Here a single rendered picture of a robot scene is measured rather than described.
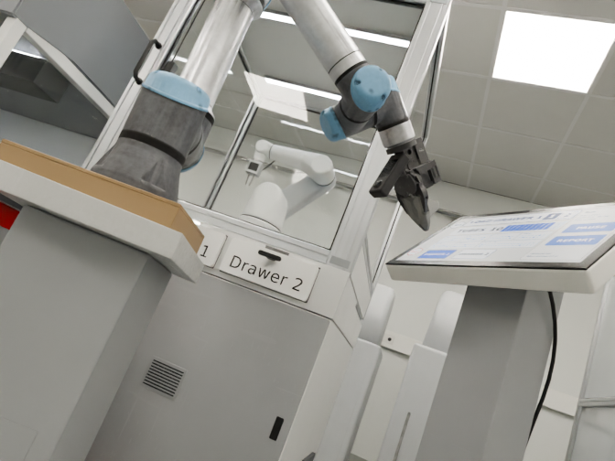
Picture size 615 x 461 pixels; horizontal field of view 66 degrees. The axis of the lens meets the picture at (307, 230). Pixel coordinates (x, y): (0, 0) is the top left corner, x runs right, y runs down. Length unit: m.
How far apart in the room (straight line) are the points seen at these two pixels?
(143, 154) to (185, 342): 0.79
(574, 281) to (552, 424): 3.74
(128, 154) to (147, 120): 0.07
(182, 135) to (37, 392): 0.44
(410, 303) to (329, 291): 3.22
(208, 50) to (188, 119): 0.24
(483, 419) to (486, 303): 0.24
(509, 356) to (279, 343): 0.65
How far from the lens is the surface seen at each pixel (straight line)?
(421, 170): 1.12
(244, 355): 1.43
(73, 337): 0.75
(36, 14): 2.10
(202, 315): 1.49
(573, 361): 4.70
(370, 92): 0.92
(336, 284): 1.41
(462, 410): 1.08
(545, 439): 4.61
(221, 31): 1.09
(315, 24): 0.98
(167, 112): 0.85
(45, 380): 0.76
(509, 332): 1.07
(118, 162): 0.82
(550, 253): 0.99
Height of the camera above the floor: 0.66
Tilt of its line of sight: 15 degrees up
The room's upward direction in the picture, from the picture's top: 22 degrees clockwise
